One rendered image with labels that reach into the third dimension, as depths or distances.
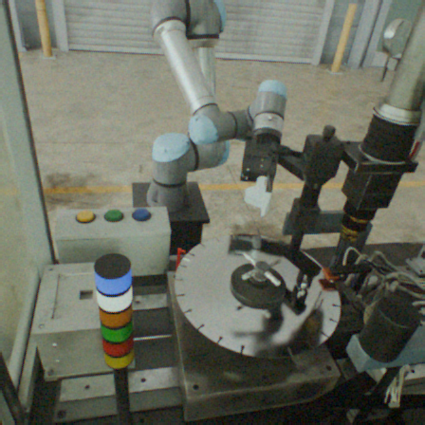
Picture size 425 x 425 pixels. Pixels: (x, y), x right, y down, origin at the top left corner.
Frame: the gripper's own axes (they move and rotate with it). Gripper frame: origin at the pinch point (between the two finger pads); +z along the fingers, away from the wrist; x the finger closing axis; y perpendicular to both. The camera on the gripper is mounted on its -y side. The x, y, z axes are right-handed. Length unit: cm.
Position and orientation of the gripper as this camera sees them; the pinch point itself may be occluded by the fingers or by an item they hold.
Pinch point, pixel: (266, 212)
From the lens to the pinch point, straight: 88.3
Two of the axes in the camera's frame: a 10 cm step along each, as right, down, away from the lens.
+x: -0.1, -3.4, -9.4
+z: -1.6, 9.3, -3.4
